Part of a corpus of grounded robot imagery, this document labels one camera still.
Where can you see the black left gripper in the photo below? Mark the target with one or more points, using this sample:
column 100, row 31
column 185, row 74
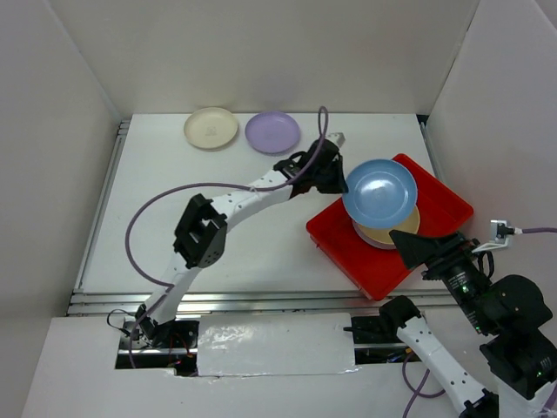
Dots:
column 338, row 185

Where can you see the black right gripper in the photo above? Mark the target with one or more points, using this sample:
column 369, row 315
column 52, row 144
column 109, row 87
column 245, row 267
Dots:
column 414, row 246

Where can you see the orange plate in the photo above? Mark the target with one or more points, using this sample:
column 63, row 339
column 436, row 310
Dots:
column 381, row 239

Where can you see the blue plate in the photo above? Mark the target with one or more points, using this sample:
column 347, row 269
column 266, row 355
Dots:
column 381, row 194

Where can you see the purple plate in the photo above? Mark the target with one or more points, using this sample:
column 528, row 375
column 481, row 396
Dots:
column 272, row 132

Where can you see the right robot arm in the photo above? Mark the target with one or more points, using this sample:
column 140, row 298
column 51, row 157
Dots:
column 508, row 313

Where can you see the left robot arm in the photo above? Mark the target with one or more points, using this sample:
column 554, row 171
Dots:
column 200, row 235

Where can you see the red plastic bin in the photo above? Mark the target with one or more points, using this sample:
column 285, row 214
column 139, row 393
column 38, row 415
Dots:
column 376, row 272

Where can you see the cream plate at back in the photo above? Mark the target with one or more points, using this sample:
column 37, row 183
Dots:
column 210, row 128

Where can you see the white tape patch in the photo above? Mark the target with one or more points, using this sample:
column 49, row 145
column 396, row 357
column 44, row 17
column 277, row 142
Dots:
column 281, row 344

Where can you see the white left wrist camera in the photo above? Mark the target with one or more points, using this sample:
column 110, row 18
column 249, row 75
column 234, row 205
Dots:
column 338, row 138

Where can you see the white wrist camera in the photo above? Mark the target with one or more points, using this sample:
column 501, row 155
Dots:
column 501, row 233
column 338, row 138

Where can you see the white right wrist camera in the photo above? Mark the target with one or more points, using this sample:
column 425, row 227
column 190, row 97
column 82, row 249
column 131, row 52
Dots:
column 501, row 233

